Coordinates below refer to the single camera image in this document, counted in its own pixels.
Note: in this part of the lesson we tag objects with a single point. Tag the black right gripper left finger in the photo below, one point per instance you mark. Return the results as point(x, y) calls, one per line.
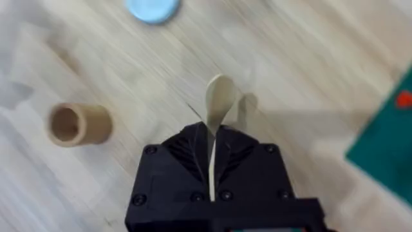
point(174, 174)

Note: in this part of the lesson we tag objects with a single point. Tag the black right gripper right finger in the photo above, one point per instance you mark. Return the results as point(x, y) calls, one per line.
point(251, 170)

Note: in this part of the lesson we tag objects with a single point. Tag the wooden spoon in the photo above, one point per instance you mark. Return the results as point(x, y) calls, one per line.
point(219, 96)

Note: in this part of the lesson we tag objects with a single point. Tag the tan cylindrical container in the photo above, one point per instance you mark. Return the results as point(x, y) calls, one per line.
point(78, 124)

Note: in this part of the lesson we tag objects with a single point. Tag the green board with toy blocks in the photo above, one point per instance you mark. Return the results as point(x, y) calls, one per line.
point(386, 145)

